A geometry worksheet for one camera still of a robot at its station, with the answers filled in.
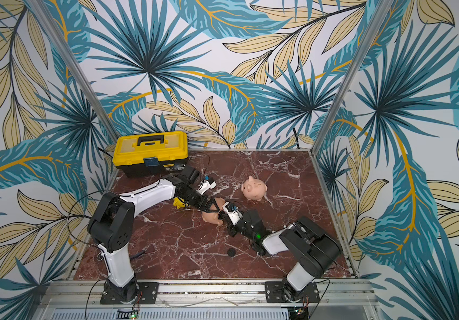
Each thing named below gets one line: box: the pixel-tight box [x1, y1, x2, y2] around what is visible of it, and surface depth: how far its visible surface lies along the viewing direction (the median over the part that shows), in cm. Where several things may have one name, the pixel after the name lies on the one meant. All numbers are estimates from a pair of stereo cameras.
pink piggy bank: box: [240, 175, 268, 201], surface depth 96 cm
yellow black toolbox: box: [112, 130, 189, 178], surface depth 100 cm
